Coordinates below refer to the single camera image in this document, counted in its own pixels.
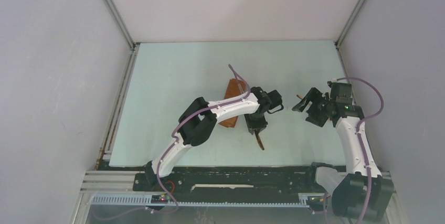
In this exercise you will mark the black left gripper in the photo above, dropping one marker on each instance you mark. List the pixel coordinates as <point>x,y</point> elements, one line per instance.
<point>257,125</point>

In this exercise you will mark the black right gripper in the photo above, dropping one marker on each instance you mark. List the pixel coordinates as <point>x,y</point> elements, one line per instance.
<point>314,95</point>

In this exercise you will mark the gold knife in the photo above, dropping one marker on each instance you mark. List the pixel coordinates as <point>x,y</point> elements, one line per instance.
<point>259,141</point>

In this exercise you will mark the orange cloth napkin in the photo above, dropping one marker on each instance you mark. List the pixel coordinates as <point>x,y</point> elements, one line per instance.
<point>234,88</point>

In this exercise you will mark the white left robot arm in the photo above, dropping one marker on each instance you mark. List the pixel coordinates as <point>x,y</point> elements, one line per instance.
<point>198,121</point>

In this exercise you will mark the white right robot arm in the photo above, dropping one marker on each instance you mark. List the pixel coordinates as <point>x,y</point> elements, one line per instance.
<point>363,193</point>

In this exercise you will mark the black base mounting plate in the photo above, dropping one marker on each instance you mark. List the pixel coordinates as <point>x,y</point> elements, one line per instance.
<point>242,185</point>

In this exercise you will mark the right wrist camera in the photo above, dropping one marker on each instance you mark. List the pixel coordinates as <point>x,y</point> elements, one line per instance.
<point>341,93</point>

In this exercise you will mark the aluminium frame rail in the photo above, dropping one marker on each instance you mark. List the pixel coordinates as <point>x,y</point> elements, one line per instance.
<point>130,188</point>

